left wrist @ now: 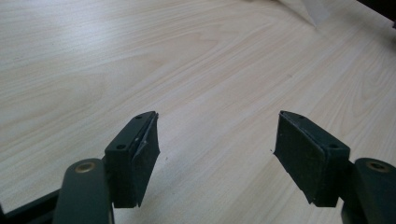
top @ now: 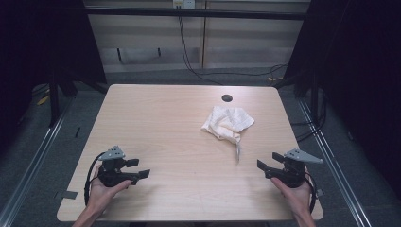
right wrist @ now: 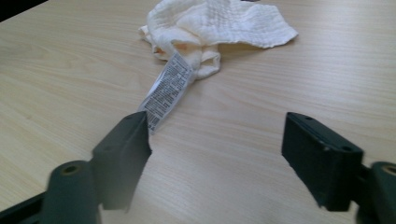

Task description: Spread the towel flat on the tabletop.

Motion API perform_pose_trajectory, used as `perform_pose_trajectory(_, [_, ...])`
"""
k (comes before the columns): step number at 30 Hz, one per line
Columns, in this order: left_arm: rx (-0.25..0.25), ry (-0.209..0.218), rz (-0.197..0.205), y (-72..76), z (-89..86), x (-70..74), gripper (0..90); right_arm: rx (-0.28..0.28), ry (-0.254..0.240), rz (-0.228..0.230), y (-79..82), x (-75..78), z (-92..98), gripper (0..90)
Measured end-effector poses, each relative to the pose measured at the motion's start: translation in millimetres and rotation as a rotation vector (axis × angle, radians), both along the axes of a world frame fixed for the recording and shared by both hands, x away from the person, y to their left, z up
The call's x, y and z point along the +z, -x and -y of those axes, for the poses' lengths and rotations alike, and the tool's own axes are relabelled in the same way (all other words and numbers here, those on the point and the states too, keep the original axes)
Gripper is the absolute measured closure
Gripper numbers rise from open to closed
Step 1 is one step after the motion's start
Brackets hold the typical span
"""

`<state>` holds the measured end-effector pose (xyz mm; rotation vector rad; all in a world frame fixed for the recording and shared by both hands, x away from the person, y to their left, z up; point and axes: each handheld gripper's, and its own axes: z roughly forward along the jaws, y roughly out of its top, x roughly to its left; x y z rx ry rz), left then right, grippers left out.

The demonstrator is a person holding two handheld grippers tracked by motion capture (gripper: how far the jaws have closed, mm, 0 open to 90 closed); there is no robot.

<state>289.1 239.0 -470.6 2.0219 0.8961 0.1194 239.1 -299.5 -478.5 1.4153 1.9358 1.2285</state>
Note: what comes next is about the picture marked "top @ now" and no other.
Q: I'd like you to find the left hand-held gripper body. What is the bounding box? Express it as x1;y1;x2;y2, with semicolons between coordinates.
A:
97;145;140;187

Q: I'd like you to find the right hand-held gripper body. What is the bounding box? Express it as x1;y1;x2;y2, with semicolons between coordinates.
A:
265;148;324;189

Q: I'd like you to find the white cloth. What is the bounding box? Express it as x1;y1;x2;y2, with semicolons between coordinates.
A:
200;105;255;165

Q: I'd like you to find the person's left hand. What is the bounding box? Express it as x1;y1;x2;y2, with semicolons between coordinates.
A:
86;164;132;216

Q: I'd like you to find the person's right hand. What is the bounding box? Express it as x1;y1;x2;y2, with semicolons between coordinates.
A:
270;177;312;218

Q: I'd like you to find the black metal stand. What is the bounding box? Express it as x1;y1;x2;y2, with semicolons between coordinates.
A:
47;70;78;129

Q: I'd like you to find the black curtain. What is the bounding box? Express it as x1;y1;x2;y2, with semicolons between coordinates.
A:
0;0;107;152
283;0;401;190

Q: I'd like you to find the black horizontal bar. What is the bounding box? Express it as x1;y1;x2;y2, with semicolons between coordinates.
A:
84;7;311;22

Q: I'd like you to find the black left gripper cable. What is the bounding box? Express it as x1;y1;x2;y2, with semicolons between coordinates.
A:
83;151;106;206

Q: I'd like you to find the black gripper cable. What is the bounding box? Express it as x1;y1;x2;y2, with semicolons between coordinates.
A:
83;151;106;206
304;171;318;214

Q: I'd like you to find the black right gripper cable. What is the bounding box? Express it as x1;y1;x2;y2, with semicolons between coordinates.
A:
304;171;318;214

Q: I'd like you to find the bundle of black floor cables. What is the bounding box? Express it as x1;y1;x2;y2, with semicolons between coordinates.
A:
289;91;328;143

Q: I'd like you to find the metal floor rail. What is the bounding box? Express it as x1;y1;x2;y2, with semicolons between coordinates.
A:
297;98;374;227
0;97;76;227

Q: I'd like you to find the thin black floor cable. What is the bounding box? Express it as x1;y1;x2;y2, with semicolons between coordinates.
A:
197;63;288;79

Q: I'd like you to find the black hanging power cable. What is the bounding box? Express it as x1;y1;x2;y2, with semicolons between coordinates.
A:
178;15;225;87

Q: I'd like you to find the white wall outlet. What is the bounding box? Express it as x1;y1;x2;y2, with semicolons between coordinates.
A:
172;0;197;9

